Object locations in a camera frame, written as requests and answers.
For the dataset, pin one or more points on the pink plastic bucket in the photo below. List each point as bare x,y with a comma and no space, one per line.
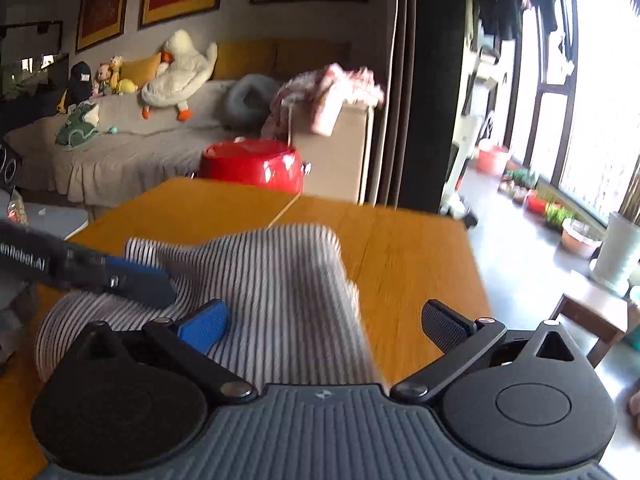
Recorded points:
492,158

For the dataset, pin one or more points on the red plant bowl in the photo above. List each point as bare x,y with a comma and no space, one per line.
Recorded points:
534,204

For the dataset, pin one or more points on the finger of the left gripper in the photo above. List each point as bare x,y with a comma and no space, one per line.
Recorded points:
92,271

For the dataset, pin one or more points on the grey striped knit garment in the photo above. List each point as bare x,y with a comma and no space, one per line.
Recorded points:
294,314

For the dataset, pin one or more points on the black cap plush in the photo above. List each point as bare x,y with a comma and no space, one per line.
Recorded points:
79,87

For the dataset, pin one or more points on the red round stool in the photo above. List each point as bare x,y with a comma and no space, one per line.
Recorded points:
263,163

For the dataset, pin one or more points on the small doll toys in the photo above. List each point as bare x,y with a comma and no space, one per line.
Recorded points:
107,77

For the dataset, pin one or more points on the glass fish tank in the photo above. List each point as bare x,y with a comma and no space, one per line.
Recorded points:
34,67

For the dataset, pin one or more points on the grey covered sofa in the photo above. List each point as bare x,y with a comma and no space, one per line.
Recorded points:
129,154

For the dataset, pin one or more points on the white goose plush toy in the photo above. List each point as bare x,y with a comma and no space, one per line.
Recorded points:
181,73

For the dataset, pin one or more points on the green plush toy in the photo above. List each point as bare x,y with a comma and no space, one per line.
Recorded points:
81,125

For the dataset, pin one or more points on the yellow cushion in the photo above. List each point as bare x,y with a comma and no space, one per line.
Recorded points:
141,71

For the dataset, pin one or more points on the white plant pot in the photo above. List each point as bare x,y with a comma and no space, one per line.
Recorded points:
618,256

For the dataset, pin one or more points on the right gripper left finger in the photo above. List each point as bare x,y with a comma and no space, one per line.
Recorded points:
184,346

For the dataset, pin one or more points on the grey neck pillow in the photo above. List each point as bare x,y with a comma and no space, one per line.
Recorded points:
247,102

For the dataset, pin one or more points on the dark wooden stool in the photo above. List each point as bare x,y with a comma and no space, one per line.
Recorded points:
602,314

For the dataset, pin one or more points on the pink basin pot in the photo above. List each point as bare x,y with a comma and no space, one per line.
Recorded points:
578,239

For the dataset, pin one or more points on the pink blanket pile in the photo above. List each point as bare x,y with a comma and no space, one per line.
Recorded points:
326,91

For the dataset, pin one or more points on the white floor cleaner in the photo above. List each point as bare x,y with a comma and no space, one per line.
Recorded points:
483,75

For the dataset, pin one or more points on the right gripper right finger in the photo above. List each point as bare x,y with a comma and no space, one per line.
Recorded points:
463,343

